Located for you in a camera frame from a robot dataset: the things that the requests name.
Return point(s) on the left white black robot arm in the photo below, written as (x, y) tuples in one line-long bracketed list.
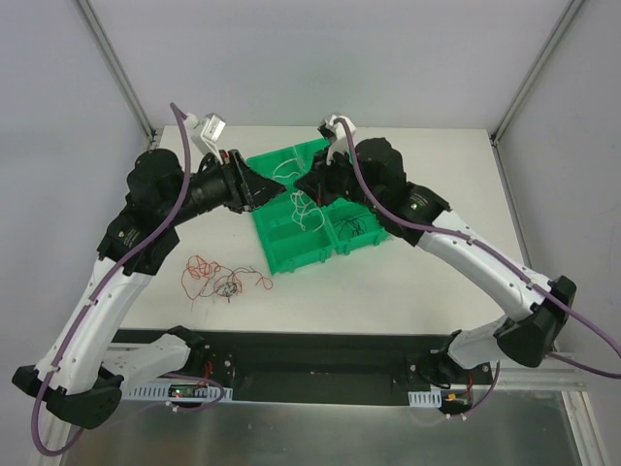
[(77, 382)]

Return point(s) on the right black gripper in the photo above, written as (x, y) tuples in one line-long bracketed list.
[(323, 182)]

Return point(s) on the aluminium frame rail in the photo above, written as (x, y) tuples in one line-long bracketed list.
[(541, 379)]

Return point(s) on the green plastic bin left column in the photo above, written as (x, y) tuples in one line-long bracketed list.
[(290, 238)]

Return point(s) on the left white cable duct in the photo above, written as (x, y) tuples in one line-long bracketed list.
[(173, 392)]

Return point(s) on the green plastic bin column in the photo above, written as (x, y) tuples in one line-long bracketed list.
[(353, 226), (290, 238)]

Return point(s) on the white cable duct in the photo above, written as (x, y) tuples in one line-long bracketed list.
[(430, 399), (173, 392)]

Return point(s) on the green plastic bin right column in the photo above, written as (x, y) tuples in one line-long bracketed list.
[(353, 226)]

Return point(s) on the wrist white camera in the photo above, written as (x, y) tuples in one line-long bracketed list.
[(205, 131), (334, 129)]

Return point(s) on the right white cable duct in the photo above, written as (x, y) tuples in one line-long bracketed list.
[(430, 399)]

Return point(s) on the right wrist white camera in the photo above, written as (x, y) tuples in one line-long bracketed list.
[(334, 129)]

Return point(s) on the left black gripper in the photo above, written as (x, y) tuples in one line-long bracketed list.
[(235, 181)]

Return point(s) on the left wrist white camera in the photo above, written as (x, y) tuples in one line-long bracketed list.
[(205, 131)]

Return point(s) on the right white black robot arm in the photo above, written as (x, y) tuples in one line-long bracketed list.
[(530, 301)]

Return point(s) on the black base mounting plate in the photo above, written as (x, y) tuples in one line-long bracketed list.
[(366, 370)]

